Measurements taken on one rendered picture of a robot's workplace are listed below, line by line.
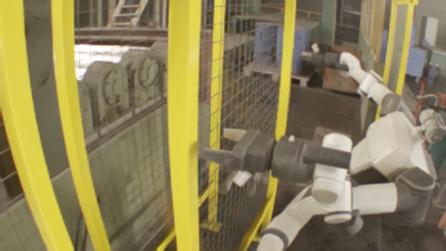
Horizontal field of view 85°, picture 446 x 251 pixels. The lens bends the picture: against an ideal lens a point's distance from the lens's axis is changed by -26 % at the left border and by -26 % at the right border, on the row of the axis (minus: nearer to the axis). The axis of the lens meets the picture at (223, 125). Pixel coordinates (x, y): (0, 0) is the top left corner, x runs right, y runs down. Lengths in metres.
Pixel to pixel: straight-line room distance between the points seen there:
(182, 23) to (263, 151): 0.30
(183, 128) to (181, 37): 0.20
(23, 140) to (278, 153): 0.48
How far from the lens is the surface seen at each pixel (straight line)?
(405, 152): 1.01
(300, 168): 0.61
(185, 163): 0.73
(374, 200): 0.91
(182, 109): 0.67
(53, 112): 1.41
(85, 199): 1.09
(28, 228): 1.51
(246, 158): 0.63
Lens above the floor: 1.66
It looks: 24 degrees down
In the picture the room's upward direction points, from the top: 2 degrees clockwise
